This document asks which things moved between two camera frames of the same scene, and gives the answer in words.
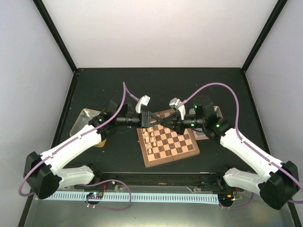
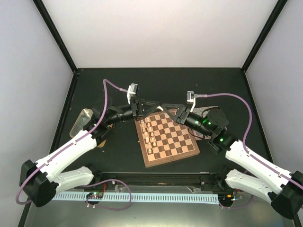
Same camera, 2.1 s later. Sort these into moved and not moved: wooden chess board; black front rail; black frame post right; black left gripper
Moved: black left gripper
Not moved: black frame post right; black front rail; wooden chess board
